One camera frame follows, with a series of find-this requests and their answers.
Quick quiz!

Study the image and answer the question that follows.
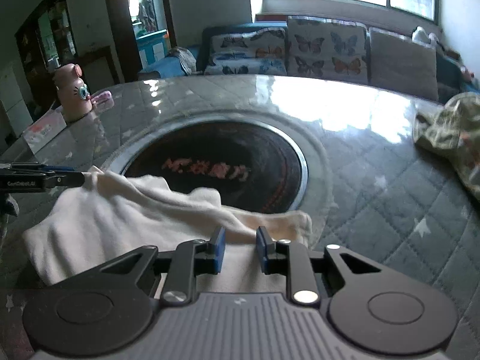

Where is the cream white shirt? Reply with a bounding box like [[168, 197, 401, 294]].
[[23, 167, 313, 293]]

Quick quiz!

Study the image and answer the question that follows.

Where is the round black induction cooktop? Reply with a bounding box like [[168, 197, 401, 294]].
[[121, 119, 308, 214]]

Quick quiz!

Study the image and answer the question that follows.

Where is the pink tissue box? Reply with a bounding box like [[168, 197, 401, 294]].
[[21, 107, 67, 155]]

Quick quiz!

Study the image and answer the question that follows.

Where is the upright butterfly print cushion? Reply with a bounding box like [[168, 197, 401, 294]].
[[287, 16, 368, 85]]

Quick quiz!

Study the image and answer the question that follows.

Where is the lying butterfly print cushion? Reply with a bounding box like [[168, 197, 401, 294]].
[[204, 28, 287, 76]]

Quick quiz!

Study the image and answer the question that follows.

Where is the dark blue sofa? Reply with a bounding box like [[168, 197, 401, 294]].
[[137, 16, 479, 104]]

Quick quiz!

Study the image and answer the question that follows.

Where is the pink hair clip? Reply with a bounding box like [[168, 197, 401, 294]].
[[90, 90, 115, 108]]

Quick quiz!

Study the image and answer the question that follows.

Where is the white plush toy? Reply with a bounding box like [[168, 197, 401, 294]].
[[412, 26, 439, 47]]

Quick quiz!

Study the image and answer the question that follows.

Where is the green patterned garment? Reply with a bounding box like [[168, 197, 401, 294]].
[[412, 92, 480, 198]]

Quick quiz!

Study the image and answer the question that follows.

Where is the plain grey cushion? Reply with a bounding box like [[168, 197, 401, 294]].
[[368, 27, 439, 101]]

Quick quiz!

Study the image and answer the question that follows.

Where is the dark wooden cabinet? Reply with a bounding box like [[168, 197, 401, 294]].
[[16, 0, 77, 119]]

